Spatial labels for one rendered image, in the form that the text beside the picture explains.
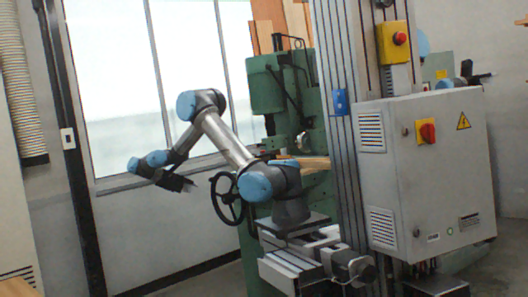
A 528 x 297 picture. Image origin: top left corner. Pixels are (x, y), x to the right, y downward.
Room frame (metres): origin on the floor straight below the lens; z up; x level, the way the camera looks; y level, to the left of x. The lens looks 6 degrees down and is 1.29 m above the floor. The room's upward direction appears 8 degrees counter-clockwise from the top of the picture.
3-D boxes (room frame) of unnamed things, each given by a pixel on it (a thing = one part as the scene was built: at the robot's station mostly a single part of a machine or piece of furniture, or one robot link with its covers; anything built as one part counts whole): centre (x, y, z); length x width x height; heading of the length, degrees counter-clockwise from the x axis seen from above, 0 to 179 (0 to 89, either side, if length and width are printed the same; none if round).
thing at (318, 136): (2.71, -0.27, 1.02); 0.09 x 0.07 x 0.12; 39
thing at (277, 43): (2.81, -0.14, 1.54); 0.08 x 0.08 x 0.17; 39
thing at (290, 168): (1.87, -0.04, 0.98); 0.13 x 0.12 x 0.14; 139
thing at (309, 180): (2.59, 0.00, 0.87); 0.61 x 0.30 x 0.06; 39
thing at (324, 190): (2.80, -0.12, 0.76); 0.57 x 0.45 x 0.09; 129
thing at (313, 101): (2.74, -0.29, 1.23); 0.09 x 0.08 x 0.15; 129
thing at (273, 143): (2.73, -0.04, 1.03); 0.14 x 0.07 x 0.09; 129
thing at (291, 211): (1.88, -0.05, 0.87); 0.15 x 0.15 x 0.10
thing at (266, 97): (2.72, -0.03, 1.35); 0.18 x 0.18 x 0.31
